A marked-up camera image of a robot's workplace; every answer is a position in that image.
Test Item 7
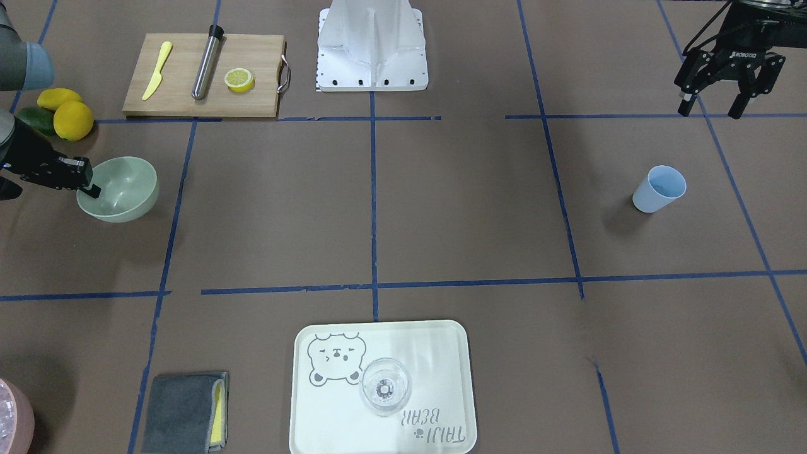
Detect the green bowl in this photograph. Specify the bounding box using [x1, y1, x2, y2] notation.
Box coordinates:
[76, 157, 160, 223]

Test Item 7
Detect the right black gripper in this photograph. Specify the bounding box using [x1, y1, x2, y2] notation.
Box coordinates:
[1, 111, 102, 197]

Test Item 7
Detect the wooden cutting board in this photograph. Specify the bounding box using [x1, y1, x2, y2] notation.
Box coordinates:
[122, 33, 286, 119]

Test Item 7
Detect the clear wine glass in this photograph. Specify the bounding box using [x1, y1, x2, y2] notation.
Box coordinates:
[360, 358, 412, 417]

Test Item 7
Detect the grey folded cloth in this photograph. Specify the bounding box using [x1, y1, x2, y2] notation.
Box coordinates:
[141, 371, 229, 453]

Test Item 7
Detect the lemon half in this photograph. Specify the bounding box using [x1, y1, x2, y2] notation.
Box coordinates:
[224, 68, 255, 94]

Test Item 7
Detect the yellow plastic knife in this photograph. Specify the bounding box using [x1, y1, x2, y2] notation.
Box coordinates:
[141, 41, 173, 101]

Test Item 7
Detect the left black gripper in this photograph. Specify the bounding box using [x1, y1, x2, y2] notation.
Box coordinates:
[674, 1, 805, 120]

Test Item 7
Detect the steel muddler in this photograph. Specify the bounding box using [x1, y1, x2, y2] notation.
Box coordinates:
[191, 24, 224, 100]

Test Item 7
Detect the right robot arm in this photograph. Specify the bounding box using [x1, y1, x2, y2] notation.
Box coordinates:
[1, 6, 102, 199]

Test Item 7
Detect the yellow lemon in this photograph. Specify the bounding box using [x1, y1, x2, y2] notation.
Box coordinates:
[37, 87, 83, 112]
[53, 100, 95, 141]

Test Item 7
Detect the cream bear tray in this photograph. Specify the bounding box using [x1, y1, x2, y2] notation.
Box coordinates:
[289, 320, 478, 453]

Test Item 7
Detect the light blue cup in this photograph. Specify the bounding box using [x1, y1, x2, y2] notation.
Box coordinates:
[632, 166, 688, 214]

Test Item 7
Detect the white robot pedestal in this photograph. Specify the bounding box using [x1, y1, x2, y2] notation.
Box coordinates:
[315, 1, 429, 92]

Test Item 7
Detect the pink bowl with ice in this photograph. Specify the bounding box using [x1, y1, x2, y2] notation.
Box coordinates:
[1, 379, 35, 453]

